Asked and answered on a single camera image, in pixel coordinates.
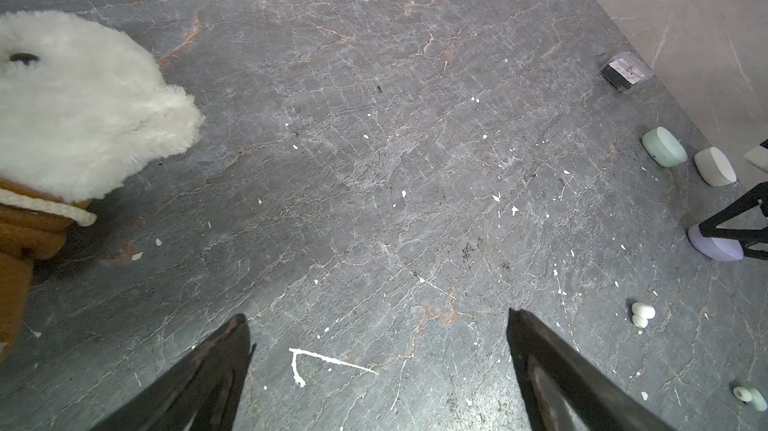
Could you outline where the white earbud charging case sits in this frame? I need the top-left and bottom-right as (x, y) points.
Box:
(694, 147), (737, 187)

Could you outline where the purple earbud charging case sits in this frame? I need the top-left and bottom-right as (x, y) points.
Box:
(687, 225), (745, 262)

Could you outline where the white earbud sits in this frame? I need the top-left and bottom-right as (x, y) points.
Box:
(631, 302), (656, 329)

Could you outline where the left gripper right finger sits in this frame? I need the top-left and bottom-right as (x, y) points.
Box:
(506, 309), (671, 430)

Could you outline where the green earbud charging case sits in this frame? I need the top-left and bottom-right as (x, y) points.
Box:
(641, 127), (688, 168)

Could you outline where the white teddy bear brown shirt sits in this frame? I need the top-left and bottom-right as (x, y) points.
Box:
(1, 11), (203, 354)

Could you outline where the small black square box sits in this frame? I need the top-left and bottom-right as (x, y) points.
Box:
(600, 52), (654, 93)

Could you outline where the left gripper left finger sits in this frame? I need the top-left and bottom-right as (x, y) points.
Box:
(94, 314), (255, 430)

